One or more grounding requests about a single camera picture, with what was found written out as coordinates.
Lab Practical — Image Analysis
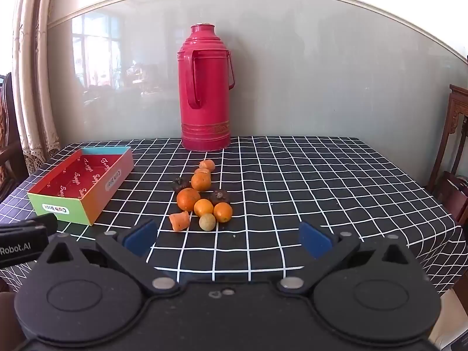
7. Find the carved wooden chair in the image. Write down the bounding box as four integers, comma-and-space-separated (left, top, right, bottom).
426, 84, 468, 223

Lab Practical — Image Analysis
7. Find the small orange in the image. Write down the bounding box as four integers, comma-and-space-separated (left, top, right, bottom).
214, 202, 233, 223
194, 199, 214, 217
191, 173, 212, 192

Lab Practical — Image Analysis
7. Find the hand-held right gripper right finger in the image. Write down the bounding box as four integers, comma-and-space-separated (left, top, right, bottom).
278, 221, 419, 295

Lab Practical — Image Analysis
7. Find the colourful cardboard box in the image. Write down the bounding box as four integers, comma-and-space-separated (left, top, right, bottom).
27, 146, 134, 226

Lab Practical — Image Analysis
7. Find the large orange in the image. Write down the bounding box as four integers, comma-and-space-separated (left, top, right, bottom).
177, 188, 201, 211

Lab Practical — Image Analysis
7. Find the beige curtain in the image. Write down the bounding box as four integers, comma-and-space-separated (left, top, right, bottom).
11, 0, 61, 169

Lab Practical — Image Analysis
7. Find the black white checked tablecloth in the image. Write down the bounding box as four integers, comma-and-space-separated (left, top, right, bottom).
0, 137, 468, 293

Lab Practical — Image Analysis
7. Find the red thermos flask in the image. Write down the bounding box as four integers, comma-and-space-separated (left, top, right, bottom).
177, 23, 235, 152

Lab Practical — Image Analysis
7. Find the large orange carrot piece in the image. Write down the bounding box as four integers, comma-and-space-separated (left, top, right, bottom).
169, 211, 190, 232

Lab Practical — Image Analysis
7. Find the dark wooden sofa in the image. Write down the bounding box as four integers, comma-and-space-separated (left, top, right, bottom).
0, 73, 30, 198

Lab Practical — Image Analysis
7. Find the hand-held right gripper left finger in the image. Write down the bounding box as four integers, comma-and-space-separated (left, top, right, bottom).
38, 218, 180, 297

